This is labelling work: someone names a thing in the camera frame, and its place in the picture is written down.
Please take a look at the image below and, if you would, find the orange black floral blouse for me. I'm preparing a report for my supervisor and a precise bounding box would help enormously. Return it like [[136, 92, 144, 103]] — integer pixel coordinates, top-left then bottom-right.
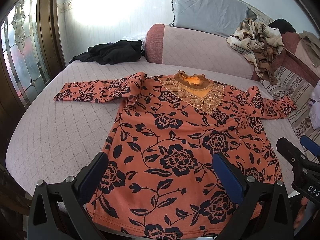
[[54, 71, 296, 239]]

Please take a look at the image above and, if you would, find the black clothes pile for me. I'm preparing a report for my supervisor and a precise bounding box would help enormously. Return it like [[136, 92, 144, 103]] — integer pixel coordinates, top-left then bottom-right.
[[69, 40, 143, 65]]

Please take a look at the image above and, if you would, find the person's right hand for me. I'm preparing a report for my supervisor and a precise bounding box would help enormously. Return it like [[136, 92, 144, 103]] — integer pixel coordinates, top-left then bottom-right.
[[293, 197, 308, 229]]

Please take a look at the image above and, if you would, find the lilac white garment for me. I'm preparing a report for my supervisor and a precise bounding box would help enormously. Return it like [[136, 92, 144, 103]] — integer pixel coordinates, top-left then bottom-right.
[[308, 81, 320, 129]]

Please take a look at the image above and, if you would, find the striped floral cushion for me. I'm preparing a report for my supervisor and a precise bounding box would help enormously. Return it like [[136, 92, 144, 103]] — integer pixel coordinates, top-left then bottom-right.
[[260, 65, 320, 160]]

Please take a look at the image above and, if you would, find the tan jacket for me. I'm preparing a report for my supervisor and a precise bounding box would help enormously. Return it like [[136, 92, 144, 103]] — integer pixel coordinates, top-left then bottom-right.
[[299, 30, 319, 68]]

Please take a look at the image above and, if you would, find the beige brown floral cloth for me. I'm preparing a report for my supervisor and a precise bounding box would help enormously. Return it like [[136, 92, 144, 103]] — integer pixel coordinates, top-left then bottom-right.
[[227, 18, 285, 85]]

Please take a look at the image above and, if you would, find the black garment on headboard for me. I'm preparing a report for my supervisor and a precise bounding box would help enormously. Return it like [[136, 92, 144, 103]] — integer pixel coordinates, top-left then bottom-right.
[[268, 18, 296, 34]]

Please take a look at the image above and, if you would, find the stained glass wooden door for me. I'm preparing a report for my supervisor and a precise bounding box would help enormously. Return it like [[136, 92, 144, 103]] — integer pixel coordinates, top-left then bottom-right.
[[1, 0, 66, 158]]

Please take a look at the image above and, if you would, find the pink quilted bolster headboard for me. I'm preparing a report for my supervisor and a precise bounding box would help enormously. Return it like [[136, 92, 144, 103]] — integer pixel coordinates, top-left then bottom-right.
[[145, 23, 319, 85]]

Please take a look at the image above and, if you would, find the grey pillow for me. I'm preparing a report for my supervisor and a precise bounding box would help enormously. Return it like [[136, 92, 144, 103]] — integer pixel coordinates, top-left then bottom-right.
[[170, 0, 258, 37]]

